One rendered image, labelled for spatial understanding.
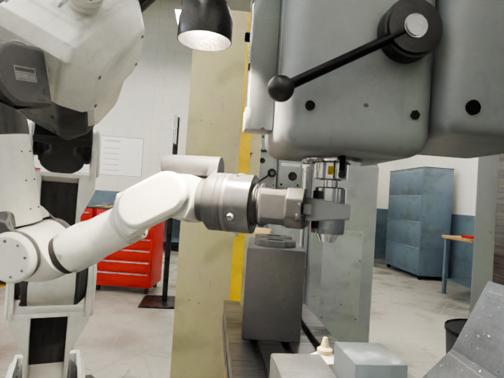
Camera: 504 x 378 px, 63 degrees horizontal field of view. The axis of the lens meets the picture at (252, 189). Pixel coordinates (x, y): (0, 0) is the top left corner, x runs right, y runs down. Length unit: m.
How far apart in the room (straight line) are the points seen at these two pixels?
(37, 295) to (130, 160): 8.73
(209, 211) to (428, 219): 7.36
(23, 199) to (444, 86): 0.62
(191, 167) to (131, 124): 9.26
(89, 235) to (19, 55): 0.30
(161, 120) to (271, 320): 9.06
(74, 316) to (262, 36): 0.84
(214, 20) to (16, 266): 0.45
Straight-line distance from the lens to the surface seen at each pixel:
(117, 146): 9.87
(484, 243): 0.93
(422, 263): 7.89
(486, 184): 0.93
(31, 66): 0.77
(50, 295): 1.13
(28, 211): 0.74
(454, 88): 0.55
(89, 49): 0.81
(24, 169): 0.74
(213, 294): 2.36
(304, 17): 0.53
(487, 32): 0.59
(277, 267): 0.85
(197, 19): 0.55
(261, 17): 0.61
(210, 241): 2.31
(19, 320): 1.16
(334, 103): 0.51
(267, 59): 0.59
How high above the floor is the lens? 1.25
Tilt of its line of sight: 1 degrees up
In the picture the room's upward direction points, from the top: 4 degrees clockwise
